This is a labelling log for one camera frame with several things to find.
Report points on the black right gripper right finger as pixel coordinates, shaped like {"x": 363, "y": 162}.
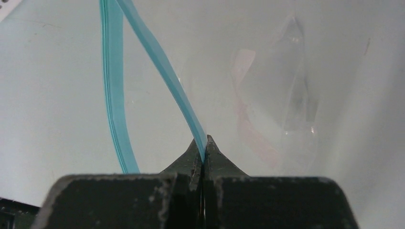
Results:
{"x": 234, "y": 200}

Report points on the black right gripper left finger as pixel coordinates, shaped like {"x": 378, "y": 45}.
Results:
{"x": 166, "y": 200}

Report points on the clear zip bag blue zipper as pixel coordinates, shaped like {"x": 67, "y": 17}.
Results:
{"x": 235, "y": 68}

